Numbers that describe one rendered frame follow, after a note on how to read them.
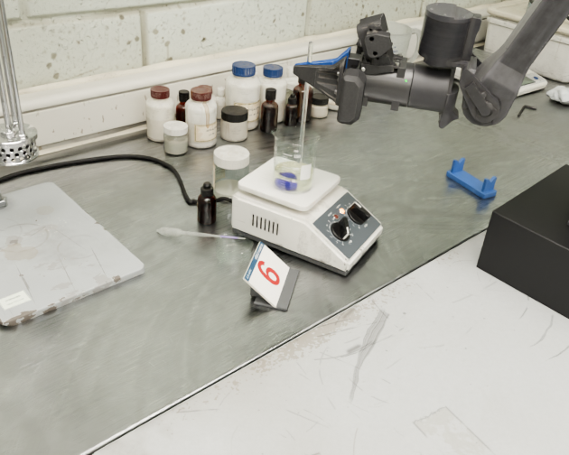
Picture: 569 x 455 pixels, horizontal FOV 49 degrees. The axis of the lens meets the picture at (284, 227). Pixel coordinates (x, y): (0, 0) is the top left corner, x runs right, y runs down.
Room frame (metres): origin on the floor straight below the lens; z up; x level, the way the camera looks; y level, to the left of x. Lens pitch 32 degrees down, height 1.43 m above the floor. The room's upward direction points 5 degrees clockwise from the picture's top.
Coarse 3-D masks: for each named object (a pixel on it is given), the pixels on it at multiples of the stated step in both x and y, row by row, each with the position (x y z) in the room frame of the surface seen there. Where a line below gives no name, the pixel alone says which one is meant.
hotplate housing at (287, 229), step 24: (240, 192) 0.81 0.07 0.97; (336, 192) 0.84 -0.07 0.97; (240, 216) 0.80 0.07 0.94; (264, 216) 0.78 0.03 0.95; (288, 216) 0.76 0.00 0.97; (312, 216) 0.77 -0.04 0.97; (264, 240) 0.78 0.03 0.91; (288, 240) 0.76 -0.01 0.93; (312, 240) 0.74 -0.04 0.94; (336, 264) 0.72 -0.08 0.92
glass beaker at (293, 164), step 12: (276, 132) 0.83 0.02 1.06; (288, 132) 0.84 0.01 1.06; (300, 132) 0.85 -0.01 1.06; (312, 132) 0.84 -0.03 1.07; (276, 144) 0.80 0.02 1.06; (288, 144) 0.79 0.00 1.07; (312, 144) 0.80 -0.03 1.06; (276, 156) 0.80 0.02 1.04; (288, 156) 0.79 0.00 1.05; (300, 156) 0.79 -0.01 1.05; (312, 156) 0.80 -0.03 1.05; (276, 168) 0.80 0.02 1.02; (288, 168) 0.79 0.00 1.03; (300, 168) 0.79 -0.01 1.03; (312, 168) 0.80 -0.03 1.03; (276, 180) 0.80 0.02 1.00; (288, 180) 0.79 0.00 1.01; (300, 180) 0.79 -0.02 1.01; (312, 180) 0.81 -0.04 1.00; (288, 192) 0.79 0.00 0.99; (300, 192) 0.79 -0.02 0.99
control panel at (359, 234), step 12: (348, 192) 0.85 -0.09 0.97; (336, 204) 0.81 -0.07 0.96; (348, 204) 0.82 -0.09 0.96; (360, 204) 0.84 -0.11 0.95; (324, 216) 0.78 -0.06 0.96; (348, 216) 0.80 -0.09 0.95; (372, 216) 0.83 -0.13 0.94; (324, 228) 0.75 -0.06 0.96; (360, 228) 0.79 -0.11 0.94; (372, 228) 0.80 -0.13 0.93; (336, 240) 0.74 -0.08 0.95; (348, 240) 0.75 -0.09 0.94; (360, 240) 0.77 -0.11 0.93; (348, 252) 0.73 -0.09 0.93
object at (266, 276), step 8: (264, 248) 0.72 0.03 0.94; (264, 256) 0.71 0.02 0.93; (272, 256) 0.72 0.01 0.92; (264, 264) 0.69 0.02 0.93; (272, 264) 0.70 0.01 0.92; (280, 264) 0.72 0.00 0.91; (256, 272) 0.67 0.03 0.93; (264, 272) 0.68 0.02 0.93; (272, 272) 0.69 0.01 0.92; (280, 272) 0.70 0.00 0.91; (256, 280) 0.65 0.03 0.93; (264, 280) 0.66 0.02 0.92; (272, 280) 0.67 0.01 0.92; (280, 280) 0.69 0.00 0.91; (264, 288) 0.65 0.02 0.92; (272, 288) 0.66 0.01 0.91; (272, 296) 0.65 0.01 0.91
